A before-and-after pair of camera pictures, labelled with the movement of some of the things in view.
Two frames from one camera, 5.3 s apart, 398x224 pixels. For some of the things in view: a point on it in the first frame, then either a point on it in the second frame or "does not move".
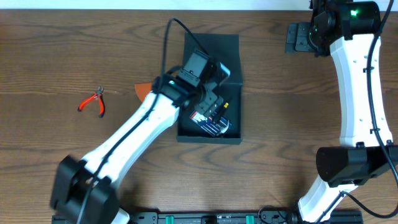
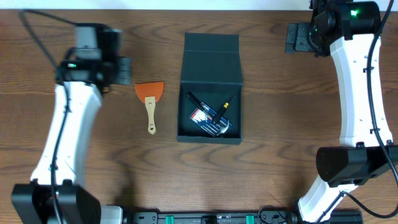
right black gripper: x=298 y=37 does not move
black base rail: x=176 y=216 does not move
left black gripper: x=210 y=101 to x=125 y=70
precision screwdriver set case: x=214 y=128 does not move
